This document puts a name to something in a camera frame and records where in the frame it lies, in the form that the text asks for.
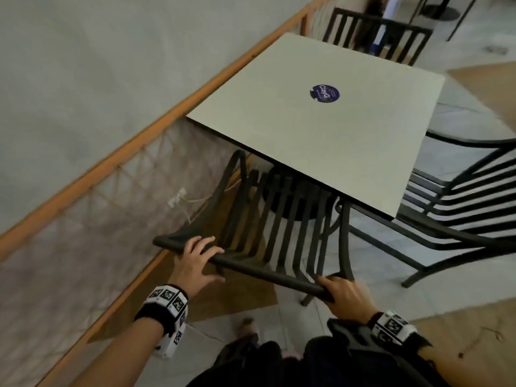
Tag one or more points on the person's left hand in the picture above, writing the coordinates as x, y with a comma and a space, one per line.
191, 270

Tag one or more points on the person's right hand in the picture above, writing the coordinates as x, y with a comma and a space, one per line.
350, 300

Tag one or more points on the person's right fingers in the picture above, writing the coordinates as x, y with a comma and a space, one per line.
328, 286

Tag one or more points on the person's left thumb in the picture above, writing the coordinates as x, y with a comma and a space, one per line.
214, 278

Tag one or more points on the person's left little finger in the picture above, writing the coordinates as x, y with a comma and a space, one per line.
182, 255

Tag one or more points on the person's left middle finger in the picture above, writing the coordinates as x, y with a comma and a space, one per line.
207, 243

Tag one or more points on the black slatted metal chair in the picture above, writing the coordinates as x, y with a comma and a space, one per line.
377, 24
443, 231
262, 274

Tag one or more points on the person's left forearm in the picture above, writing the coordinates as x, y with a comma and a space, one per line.
117, 354

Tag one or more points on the left wrist marker tracker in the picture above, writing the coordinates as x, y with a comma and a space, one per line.
167, 308

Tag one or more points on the wrist marker tracker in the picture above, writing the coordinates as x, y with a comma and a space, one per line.
393, 325
167, 308

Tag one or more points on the person's shoe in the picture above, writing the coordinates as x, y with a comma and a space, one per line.
248, 327

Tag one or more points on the right wrist marker tracker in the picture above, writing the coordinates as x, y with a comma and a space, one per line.
393, 325

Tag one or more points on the black round table base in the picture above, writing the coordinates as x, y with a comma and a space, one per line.
441, 11
288, 205

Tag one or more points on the person's dark trousers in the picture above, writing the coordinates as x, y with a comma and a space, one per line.
262, 368

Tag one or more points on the orange wooden railing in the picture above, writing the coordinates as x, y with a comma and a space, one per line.
121, 151

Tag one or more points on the square grey table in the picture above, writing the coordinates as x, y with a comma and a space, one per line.
322, 136

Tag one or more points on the round purple sticker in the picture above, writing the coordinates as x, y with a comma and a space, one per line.
325, 93

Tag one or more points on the blue white board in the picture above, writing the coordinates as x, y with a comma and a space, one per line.
379, 38

